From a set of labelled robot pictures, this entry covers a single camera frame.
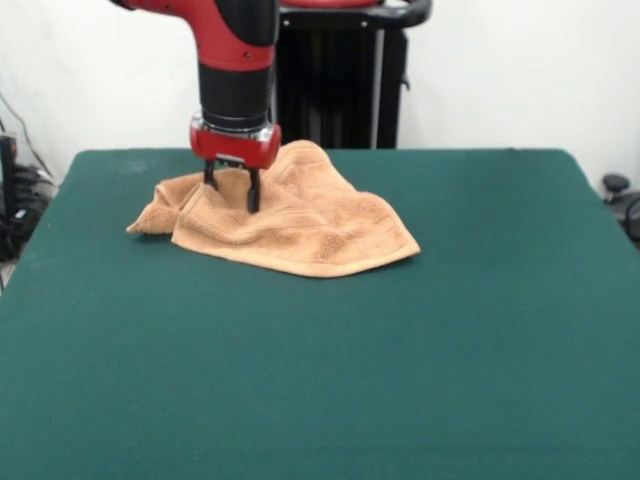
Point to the dark green table cloth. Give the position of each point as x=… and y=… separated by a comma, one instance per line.
x=200, y=375

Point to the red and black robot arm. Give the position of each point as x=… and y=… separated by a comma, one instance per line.
x=235, y=50

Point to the black office chair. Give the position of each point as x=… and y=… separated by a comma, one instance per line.
x=625, y=205

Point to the tan terry towel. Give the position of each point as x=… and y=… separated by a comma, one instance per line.
x=325, y=230

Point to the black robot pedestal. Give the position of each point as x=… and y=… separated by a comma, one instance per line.
x=340, y=90

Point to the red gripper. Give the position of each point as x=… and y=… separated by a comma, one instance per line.
x=232, y=147

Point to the black box device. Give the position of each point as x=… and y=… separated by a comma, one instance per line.
x=7, y=170

